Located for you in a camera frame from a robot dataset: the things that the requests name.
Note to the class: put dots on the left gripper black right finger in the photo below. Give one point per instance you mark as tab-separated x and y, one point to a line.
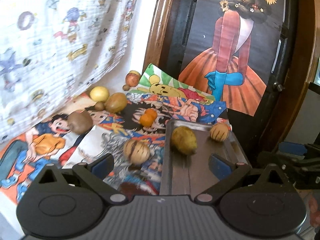
228	174

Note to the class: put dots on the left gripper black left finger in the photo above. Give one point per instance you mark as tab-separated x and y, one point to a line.
91	177

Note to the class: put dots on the large brown kiwi fruit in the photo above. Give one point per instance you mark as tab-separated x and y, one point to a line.
80	122

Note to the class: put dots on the small brown round fruit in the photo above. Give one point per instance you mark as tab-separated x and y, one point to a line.
99	106

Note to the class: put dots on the green yellow mango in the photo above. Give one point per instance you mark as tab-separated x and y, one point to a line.
116	103

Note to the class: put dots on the orange mandarin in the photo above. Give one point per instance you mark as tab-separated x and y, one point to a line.
146	120
151	112

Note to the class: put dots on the yellow lemon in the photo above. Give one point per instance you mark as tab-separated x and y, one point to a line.
99	94

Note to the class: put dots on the metal baking tray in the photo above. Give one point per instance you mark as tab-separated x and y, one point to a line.
191	174

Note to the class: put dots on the green yellow pear on tray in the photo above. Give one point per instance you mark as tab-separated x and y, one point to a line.
184	140

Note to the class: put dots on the boy orange shirt drawing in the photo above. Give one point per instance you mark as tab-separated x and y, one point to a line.
48	142

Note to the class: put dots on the yellow apple behind red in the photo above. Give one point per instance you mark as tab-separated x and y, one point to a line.
135	73

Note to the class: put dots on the Winnie the Pooh drawing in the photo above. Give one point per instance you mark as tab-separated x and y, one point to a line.
155	81

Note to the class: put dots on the girl orange dress poster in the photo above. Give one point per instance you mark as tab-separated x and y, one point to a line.
231	50

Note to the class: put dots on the white cartoon print cloth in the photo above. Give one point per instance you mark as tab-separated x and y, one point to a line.
53	50

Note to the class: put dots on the brown wooden door frame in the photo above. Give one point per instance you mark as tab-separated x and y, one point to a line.
161	32

